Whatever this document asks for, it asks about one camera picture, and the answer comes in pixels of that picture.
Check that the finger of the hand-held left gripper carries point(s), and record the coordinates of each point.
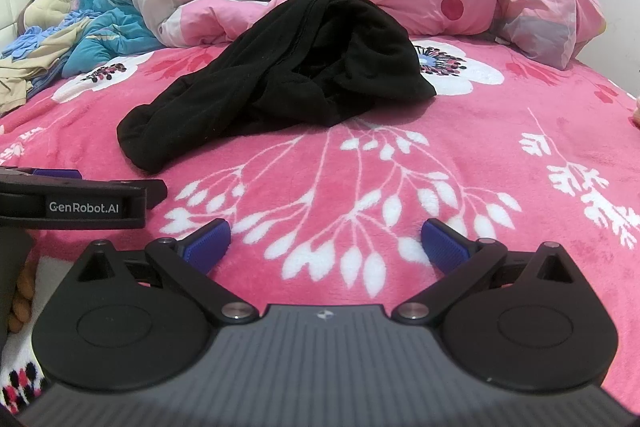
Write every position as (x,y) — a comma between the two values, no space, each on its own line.
(55,174)
(156,194)

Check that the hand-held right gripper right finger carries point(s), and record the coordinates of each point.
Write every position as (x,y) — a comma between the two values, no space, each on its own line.
(442,249)

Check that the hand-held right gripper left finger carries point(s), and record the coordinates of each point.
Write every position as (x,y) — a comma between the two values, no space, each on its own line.
(207,248)

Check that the black printed t-shirt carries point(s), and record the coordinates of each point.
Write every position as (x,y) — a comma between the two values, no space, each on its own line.
(300,67)

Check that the person's left hand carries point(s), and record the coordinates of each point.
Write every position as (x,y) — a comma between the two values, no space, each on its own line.
(22,297)

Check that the pink floral blanket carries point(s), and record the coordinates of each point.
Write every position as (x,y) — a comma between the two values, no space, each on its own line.
(450,157)

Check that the beige cloth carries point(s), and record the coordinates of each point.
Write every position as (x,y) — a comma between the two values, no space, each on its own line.
(30,72)

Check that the periwinkle blue cloth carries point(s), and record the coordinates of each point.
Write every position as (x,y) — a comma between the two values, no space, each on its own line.
(35,41)

